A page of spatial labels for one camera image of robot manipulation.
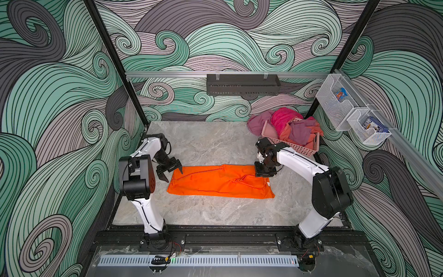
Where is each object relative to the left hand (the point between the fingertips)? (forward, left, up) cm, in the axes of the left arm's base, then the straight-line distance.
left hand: (176, 174), depth 88 cm
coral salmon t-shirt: (+28, -64, -1) cm, 70 cm away
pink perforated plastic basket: (+35, -57, -5) cm, 67 cm away
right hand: (0, -45, 0) cm, 45 cm away
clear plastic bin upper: (+20, -80, +26) cm, 86 cm away
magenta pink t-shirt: (+39, -63, +5) cm, 75 cm away
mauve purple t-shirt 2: (+31, -74, 0) cm, 80 cm away
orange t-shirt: (-1, -26, -6) cm, 27 cm away
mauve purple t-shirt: (+42, -49, -3) cm, 65 cm away
